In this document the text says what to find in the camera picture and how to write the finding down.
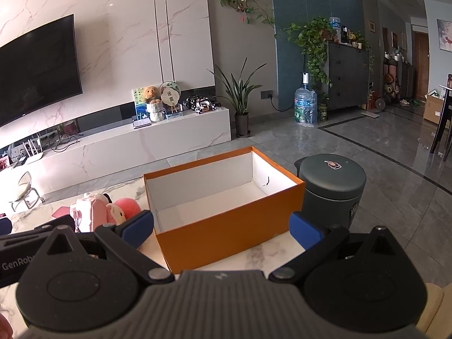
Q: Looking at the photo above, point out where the pink plush backpack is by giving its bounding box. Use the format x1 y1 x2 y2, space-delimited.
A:
70 193 110 233

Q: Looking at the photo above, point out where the pink peach plush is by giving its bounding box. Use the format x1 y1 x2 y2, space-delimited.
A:
114 197 142 220

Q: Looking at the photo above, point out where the small white chair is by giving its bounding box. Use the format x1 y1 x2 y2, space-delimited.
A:
10 171 45 212

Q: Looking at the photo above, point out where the dark green trash bin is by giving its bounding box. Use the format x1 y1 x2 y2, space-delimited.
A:
294 154 367 229

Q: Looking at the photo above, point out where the white wifi router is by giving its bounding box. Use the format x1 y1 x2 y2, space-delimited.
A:
22 137 44 164

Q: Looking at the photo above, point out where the orange cardboard box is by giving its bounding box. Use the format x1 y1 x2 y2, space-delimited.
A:
143 147 305 274

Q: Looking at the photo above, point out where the white marble tv console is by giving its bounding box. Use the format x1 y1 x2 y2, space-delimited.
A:
1 108 231 210

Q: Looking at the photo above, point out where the blue landscape picture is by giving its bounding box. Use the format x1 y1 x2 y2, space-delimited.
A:
132 87 149 120

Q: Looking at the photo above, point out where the blue water jug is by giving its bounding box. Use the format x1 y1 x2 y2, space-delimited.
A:
294 72 317 127

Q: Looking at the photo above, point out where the brown teddy bear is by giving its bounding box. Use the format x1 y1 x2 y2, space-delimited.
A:
142 86 161 104

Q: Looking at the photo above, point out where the round paper fan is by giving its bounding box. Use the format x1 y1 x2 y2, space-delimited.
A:
159 81 182 113

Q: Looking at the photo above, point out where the black toy vehicle model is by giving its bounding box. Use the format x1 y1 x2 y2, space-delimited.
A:
183 95 221 114

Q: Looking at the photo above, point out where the potted orchid plant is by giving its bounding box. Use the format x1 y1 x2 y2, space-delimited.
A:
210 58 267 138

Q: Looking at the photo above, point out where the dark drawer cabinet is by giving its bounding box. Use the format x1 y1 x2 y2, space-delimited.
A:
327 42 369 110

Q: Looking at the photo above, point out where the cardboard carton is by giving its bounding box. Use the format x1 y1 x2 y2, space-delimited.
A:
423 90 444 125

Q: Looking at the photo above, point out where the hanging pothos plant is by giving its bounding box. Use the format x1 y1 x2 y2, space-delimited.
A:
283 17 333 88

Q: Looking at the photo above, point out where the black wall television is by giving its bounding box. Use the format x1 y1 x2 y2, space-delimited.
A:
0 15 83 125

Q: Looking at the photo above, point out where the wall trailing vine plant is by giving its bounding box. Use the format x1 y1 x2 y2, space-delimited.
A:
218 0 275 28

